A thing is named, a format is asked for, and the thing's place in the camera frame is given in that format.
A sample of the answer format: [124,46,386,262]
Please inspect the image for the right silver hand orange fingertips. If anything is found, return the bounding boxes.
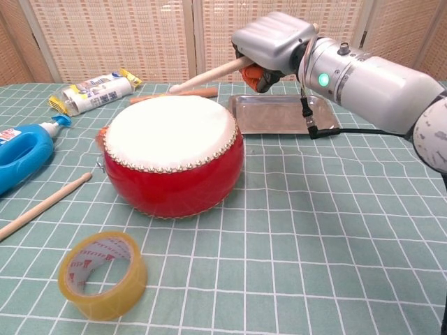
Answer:
[231,11,317,94]

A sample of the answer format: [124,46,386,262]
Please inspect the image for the light wooden drumstick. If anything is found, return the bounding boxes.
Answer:
[169,22,321,94]
[0,172,94,242]

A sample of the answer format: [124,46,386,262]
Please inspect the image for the stainless steel tray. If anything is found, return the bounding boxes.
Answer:
[228,94,342,135]

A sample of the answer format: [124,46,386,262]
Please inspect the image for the red drum white skin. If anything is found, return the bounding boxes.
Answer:
[96,94,245,220]

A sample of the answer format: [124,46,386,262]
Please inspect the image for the bamboo folding screen panel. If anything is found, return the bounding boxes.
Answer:
[411,0,447,91]
[191,0,373,84]
[0,0,53,87]
[349,0,437,83]
[20,0,202,84]

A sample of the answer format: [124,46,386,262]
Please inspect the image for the brown wooden rolling pin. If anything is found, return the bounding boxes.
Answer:
[129,87,219,105]

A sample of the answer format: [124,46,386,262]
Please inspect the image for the white yellow snack package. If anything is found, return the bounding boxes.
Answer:
[47,68,143,117]

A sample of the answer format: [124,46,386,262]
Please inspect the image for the green checked tablecloth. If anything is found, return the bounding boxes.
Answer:
[0,80,447,335]

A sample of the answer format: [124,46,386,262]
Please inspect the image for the blue detergent pump bottle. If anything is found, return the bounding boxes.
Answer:
[0,114,73,196]

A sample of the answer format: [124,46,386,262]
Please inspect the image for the clear packing tape roll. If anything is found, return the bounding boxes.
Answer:
[57,230,149,322]

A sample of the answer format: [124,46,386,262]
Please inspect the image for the black wrist cable with plug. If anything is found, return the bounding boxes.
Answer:
[299,87,413,140]

